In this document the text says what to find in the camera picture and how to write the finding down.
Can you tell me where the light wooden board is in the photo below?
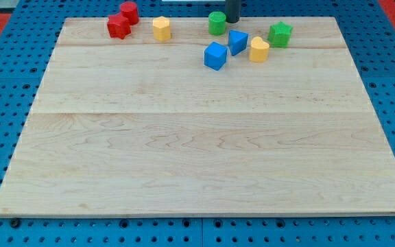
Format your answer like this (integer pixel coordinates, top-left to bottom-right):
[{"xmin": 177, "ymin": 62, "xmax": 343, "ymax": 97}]
[{"xmin": 0, "ymin": 17, "xmax": 395, "ymax": 218}]

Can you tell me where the blue cube block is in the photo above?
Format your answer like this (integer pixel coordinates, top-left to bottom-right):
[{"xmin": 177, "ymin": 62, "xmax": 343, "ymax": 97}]
[{"xmin": 204, "ymin": 42, "xmax": 228, "ymax": 71}]

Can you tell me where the blue triangle block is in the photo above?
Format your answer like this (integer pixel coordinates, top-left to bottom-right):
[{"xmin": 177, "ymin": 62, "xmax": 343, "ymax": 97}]
[{"xmin": 228, "ymin": 30, "xmax": 249, "ymax": 56}]

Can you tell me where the yellow heart block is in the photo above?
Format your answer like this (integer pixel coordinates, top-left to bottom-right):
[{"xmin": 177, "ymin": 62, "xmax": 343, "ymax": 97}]
[{"xmin": 249, "ymin": 36, "xmax": 270, "ymax": 62}]

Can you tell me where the yellow hexagon block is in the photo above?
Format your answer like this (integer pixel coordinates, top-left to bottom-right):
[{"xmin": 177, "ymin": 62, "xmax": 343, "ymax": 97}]
[{"xmin": 152, "ymin": 16, "xmax": 171, "ymax": 42}]

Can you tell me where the green cylinder block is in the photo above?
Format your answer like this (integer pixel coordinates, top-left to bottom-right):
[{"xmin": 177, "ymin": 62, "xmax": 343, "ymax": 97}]
[{"xmin": 208, "ymin": 11, "xmax": 226, "ymax": 36}]

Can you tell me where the green star block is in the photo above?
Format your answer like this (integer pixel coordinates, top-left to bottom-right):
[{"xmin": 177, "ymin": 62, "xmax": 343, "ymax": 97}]
[{"xmin": 267, "ymin": 21, "xmax": 293, "ymax": 48}]

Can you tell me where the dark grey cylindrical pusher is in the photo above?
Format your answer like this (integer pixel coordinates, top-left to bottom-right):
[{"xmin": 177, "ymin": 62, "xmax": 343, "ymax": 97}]
[{"xmin": 225, "ymin": 0, "xmax": 241, "ymax": 23}]

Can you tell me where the red star block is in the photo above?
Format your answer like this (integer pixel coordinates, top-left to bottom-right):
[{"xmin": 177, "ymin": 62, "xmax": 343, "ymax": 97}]
[{"xmin": 107, "ymin": 13, "xmax": 132, "ymax": 39}]

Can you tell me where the red cylinder block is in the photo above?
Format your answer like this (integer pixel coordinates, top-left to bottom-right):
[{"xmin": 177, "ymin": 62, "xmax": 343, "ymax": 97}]
[{"xmin": 119, "ymin": 1, "xmax": 139, "ymax": 25}]

